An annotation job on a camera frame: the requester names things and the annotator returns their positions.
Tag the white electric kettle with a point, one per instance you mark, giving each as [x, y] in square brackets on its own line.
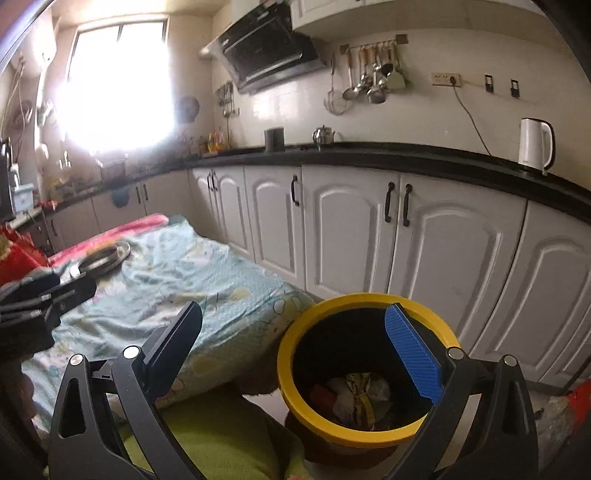
[531, 143]

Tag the kitchen window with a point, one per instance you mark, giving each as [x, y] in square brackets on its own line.
[115, 83]

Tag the blue hanging plastic bin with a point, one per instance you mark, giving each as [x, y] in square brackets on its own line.
[121, 196]

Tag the white lower kitchen cabinets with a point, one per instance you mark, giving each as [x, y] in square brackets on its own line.
[351, 230]

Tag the cluster of cooking oil bottles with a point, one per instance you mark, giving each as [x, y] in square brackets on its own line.
[214, 144]

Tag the small wall fan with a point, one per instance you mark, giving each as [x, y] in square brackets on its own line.
[187, 108]

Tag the yellow rimmed black trash bin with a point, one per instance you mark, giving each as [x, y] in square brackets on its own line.
[351, 301]

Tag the black range hood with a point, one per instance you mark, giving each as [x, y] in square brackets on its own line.
[263, 50]

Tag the small hanging utensil rack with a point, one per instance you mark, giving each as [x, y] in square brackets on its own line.
[226, 97]

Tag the beige wall socket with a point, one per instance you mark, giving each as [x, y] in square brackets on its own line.
[445, 78]

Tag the small metal teapot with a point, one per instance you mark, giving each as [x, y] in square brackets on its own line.
[323, 135]

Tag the round metal pan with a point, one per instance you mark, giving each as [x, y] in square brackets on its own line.
[99, 264]

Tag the red and clear plastic bag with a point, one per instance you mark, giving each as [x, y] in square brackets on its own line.
[581, 401]

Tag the person's yellow green clothing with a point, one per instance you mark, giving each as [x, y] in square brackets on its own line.
[221, 443]

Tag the red floral pillow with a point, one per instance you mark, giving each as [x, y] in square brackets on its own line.
[16, 258]

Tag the row of hanging metal utensils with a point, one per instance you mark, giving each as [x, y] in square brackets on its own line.
[376, 92]

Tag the metal utensil rail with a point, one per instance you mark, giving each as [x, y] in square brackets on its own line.
[401, 38]

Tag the white kitchen cabinets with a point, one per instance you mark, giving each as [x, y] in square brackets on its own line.
[351, 230]
[332, 11]

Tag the black microwave oven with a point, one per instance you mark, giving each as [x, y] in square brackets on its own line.
[4, 194]

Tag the gold triangular snack packet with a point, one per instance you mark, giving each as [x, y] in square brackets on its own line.
[364, 392]

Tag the black wall hook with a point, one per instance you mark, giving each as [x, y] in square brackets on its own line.
[515, 87]
[488, 82]

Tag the light blue storage box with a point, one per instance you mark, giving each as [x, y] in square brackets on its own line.
[23, 198]

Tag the metal mesh strainer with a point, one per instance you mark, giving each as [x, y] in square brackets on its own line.
[337, 106]

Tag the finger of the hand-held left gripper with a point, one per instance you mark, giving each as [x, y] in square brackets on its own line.
[74, 295]

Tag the white round object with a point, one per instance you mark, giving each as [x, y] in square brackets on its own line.
[42, 152]

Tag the round metal plate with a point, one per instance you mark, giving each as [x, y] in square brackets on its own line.
[123, 251]

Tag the small red packet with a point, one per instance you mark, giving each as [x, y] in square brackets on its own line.
[47, 204]

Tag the cartoon cat printed blanket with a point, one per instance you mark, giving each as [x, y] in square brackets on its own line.
[184, 277]

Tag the metal cup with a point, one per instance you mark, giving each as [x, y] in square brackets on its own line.
[274, 139]

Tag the black kitchen countertop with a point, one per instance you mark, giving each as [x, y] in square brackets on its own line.
[415, 154]

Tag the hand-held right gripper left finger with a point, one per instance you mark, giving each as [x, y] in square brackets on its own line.
[171, 353]

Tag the metal cooking pot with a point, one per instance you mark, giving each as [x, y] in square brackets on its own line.
[113, 170]

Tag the white upper kitchen cabinets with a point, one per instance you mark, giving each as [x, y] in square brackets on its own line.
[332, 11]

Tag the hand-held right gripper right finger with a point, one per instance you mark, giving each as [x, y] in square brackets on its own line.
[415, 357]

